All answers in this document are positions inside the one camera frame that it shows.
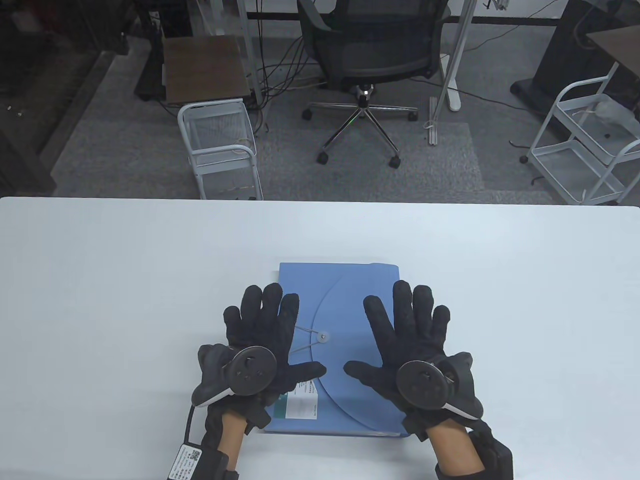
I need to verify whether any clear plastic bag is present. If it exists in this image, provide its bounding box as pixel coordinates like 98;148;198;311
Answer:
591;94;640;135

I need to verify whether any person's right forearm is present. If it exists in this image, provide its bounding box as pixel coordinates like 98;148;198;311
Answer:
429;417;487;477

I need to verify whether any black mesh office chair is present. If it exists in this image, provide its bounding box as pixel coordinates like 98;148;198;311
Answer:
297;0;452;169

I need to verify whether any black wrist camera with label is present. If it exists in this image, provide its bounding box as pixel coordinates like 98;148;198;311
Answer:
166;441;240;480

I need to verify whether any brown wooden desk top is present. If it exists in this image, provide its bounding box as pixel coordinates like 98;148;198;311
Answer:
585;25;640;95

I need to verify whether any white wire mesh cart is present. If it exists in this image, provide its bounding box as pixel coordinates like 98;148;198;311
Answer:
177;98;265;201

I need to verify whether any small brown wooden table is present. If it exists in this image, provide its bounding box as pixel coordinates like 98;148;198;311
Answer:
163;34;252;107

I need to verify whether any blue string-closure document folder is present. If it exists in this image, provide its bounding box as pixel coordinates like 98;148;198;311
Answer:
263;262;417;439

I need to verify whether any white desk leg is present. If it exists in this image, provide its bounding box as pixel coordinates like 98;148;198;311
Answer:
235;0;267;110
439;0;475;112

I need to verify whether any person's left hand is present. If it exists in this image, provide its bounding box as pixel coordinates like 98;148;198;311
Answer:
207;282;328;436

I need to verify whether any white tiered trolley cart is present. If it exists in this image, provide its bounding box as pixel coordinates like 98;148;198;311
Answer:
519;62;640;206

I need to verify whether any bundle of black cables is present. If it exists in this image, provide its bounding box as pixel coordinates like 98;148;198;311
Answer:
247;0;331;136

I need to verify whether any black round tracker on glove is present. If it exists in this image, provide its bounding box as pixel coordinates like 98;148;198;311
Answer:
396;351;485;421
192;343;279;409

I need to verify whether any person's right hand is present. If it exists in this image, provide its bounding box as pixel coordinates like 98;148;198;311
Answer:
343;280;473;442

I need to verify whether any person's left forearm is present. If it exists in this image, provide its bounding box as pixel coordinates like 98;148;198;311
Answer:
220;412;249;469

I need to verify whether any black pedestal stand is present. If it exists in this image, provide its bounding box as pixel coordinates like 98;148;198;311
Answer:
509;0;623;121

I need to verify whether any white rail piece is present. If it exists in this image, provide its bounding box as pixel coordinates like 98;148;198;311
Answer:
425;96;440;147

